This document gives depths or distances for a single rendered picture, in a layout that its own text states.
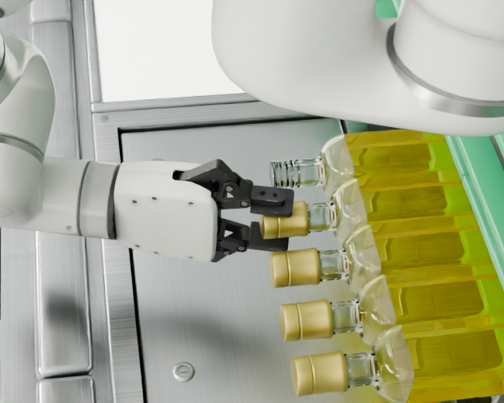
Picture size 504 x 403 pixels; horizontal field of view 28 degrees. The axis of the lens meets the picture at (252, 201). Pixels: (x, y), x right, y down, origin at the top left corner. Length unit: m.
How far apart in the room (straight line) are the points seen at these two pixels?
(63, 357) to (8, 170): 0.23
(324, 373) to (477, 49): 0.39
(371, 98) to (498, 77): 0.07
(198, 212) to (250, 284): 0.17
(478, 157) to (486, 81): 0.42
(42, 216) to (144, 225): 0.10
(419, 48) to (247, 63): 0.10
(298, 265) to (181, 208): 0.12
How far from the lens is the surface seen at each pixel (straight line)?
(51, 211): 0.97
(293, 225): 0.97
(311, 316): 0.90
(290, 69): 0.57
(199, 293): 1.08
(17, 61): 0.83
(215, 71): 1.31
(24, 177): 0.91
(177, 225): 0.96
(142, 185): 0.94
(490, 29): 0.55
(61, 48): 1.35
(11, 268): 1.14
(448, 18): 0.55
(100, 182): 0.96
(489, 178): 0.97
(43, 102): 0.94
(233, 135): 1.23
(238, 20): 0.56
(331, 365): 0.87
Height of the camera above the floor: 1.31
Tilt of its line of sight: 8 degrees down
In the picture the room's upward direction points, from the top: 95 degrees counter-clockwise
